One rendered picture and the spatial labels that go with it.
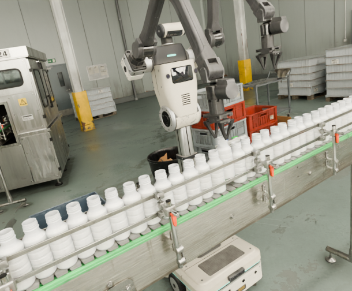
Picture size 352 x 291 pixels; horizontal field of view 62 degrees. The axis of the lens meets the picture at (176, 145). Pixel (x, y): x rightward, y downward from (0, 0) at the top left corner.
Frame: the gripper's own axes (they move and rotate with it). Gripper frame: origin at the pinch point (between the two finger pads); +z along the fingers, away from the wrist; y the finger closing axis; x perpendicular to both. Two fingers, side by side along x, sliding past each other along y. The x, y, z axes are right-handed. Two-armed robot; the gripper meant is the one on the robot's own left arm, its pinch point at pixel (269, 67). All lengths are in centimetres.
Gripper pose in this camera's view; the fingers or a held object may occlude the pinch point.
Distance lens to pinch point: 151.7
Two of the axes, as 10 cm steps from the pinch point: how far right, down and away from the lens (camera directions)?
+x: -8.2, 2.9, -4.9
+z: 1.7, 9.4, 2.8
